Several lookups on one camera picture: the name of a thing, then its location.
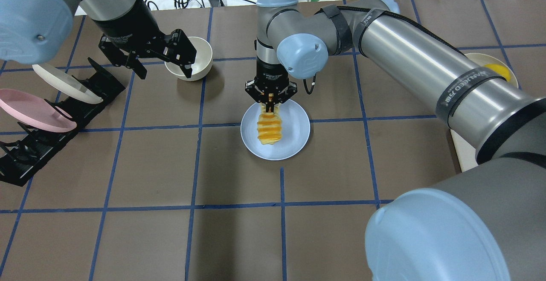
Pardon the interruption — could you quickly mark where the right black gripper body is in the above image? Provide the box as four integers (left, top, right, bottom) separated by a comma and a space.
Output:
244, 71, 298, 104

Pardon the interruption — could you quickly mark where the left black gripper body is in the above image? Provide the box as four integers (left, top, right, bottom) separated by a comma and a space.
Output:
98, 21, 180, 67

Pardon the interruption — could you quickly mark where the blue plate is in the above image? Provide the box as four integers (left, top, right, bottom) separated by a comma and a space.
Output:
240, 100, 311, 161

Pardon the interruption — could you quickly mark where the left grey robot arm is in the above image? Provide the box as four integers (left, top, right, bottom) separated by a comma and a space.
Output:
0, 0, 197, 79

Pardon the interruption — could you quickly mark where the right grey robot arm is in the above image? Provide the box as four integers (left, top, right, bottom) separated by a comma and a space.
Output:
224, 55, 459, 281

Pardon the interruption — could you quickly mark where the cream plate in rack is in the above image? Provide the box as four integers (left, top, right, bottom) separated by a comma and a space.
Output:
32, 63, 103, 104

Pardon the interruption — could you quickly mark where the pink plate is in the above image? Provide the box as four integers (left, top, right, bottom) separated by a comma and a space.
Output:
0, 88, 77, 133

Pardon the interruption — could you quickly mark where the cream plate with lemon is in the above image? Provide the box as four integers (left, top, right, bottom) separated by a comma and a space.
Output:
465, 52, 520, 89

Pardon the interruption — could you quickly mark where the cream bowl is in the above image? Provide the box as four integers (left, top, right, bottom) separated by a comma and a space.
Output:
164, 36, 213, 81

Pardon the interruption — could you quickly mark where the black dish rack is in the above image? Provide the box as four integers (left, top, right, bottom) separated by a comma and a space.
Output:
0, 59, 125, 186

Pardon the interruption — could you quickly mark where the cream rectangular tray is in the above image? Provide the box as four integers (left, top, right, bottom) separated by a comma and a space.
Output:
449, 130, 478, 172

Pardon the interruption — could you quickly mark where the yellow lemon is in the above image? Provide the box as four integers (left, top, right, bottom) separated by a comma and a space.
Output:
484, 64, 511, 81

